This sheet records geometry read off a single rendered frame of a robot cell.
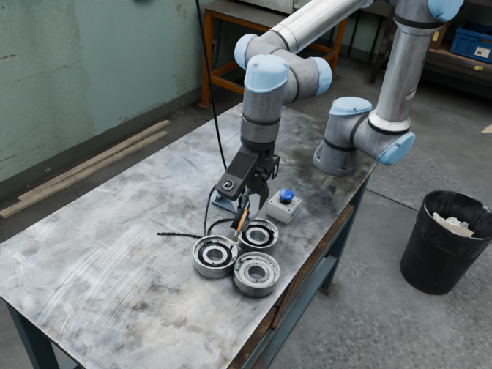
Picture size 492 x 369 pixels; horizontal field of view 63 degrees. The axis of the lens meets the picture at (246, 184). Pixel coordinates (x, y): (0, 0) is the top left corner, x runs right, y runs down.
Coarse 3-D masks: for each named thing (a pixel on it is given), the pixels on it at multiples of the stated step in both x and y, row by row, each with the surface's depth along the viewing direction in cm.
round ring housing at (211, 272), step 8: (200, 240) 96; (208, 240) 98; (216, 240) 98; (224, 240) 98; (208, 248) 95; (216, 248) 96; (232, 248) 96; (208, 256) 96; (216, 256) 97; (224, 256) 94; (200, 264) 90; (232, 264) 91; (200, 272) 93; (208, 272) 90; (216, 272) 90; (224, 272) 91
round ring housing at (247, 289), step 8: (240, 256) 93; (248, 256) 95; (256, 256) 95; (264, 256) 95; (240, 264) 93; (248, 264) 93; (256, 264) 93; (272, 264) 94; (248, 272) 93; (256, 272) 94; (264, 272) 92; (240, 280) 87; (256, 280) 89; (264, 280) 90; (272, 280) 90; (240, 288) 89; (248, 288) 87; (256, 288) 87; (264, 288) 87; (272, 288) 89; (256, 296) 89
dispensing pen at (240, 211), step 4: (248, 200) 90; (248, 204) 90; (240, 208) 91; (244, 208) 92; (248, 208) 91; (236, 212) 89; (240, 212) 89; (236, 216) 89; (240, 216) 89; (236, 220) 89; (240, 220) 89; (232, 224) 90; (236, 224) 89; (236, 228) 89; (236, 232) 91; (236, 236) 91; (232, 240) 91; (236, 240) 92; (232, 244) 91; (228, 252) 92
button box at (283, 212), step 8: (272, 200) 110; (280, 200) 109; (296, 200) 111; (272, 208) 109; (280, 208) 107; (288, 208) 108; (296, 208) 109; (272, 216) 111; (280, 216) 109; (288, 216) 107
